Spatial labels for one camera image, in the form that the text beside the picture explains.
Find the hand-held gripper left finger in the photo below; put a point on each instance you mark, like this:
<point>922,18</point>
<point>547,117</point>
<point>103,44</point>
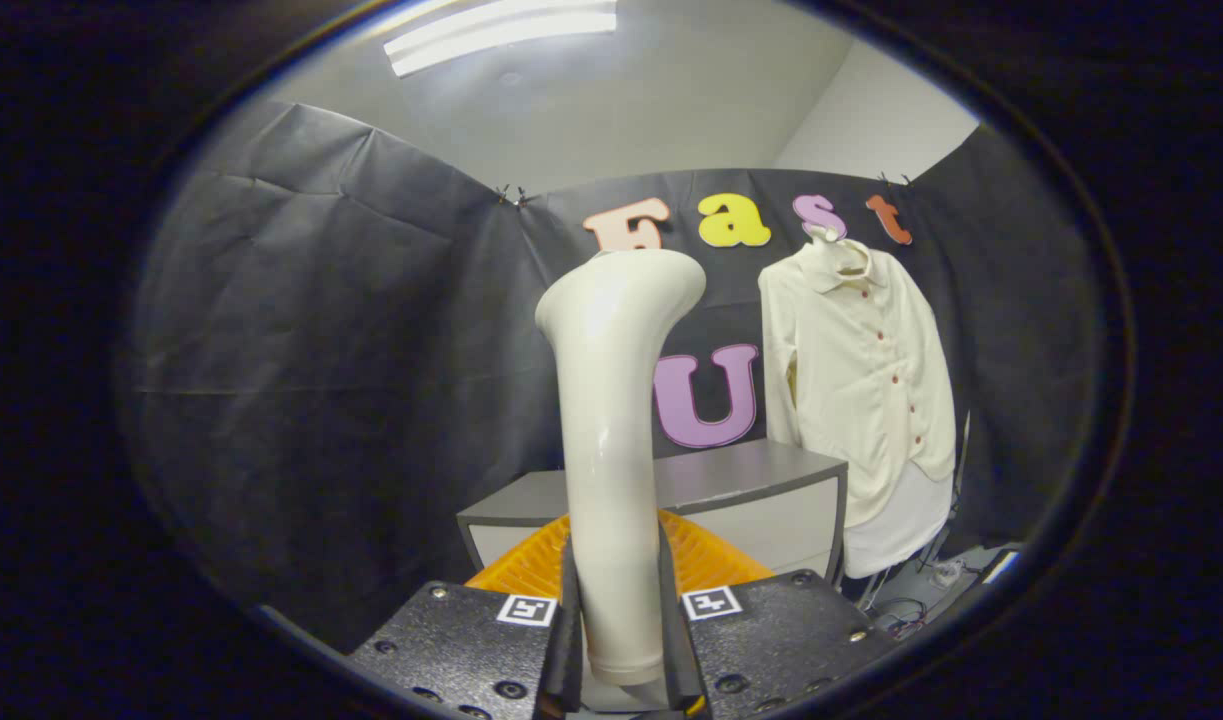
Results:
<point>451,645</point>

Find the grey cabinet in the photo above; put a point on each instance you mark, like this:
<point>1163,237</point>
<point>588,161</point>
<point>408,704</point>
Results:
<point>741,480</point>

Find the cream white garment steamer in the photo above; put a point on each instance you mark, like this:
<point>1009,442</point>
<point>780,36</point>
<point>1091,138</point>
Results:
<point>611,450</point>

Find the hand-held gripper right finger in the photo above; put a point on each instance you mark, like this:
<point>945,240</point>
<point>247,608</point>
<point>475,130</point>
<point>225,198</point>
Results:
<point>771,640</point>

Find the cream button-up shirt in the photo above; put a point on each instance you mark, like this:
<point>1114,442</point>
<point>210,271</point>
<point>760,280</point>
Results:
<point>851,380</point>

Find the ceiling light fixture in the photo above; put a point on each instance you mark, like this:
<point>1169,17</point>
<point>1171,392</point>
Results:
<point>501,30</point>

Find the white plastic hanger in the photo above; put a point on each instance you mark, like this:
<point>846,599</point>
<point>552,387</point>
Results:
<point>836,255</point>

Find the black backdrop cloth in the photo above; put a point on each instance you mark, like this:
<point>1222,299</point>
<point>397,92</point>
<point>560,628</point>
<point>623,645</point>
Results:
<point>351,350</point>

